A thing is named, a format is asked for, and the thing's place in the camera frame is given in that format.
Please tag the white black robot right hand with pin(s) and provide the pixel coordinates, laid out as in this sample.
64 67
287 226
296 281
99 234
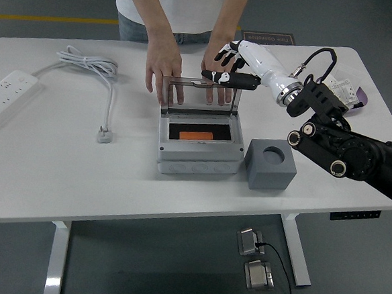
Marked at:
266 62

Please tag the person's left hand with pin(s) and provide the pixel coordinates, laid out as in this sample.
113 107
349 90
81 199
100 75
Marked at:
210 59

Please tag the person's right hand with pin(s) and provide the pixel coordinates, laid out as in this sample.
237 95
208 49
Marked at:
163 60

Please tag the smoky transparent box lid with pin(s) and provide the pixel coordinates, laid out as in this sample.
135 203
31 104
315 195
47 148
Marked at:
192 98

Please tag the orange cylinder battery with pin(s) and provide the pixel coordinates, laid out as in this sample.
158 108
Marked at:
196 136

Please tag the person's right forearm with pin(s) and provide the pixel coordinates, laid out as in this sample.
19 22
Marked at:
148 12

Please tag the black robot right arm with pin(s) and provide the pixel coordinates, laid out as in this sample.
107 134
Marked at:
366 159

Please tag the grey plastic junction box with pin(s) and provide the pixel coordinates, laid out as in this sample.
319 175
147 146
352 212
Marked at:
198 157

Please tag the silver floor socket box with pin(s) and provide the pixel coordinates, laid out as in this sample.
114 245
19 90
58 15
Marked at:
248 241
257 276

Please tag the dark floor sign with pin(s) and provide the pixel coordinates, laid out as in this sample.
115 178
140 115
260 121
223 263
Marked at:
267 39

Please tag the person's torso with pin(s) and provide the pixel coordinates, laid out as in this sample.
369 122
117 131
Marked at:
185 5

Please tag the clear plastic bag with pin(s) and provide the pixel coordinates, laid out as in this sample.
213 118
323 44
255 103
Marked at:
349 72

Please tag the white power plug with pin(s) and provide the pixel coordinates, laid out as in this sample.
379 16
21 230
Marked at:
105 136

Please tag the small black part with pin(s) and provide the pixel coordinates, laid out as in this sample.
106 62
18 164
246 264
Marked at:
358 105

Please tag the grey cube holder block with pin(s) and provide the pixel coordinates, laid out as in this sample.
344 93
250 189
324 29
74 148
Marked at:
267 179

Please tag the white power strip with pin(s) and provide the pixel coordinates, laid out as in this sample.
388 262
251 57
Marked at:
4 96

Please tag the black table control panel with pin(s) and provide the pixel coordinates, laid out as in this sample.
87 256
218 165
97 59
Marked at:
352 215

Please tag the white table leg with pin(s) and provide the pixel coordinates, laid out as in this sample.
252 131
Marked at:
297 255
55 261

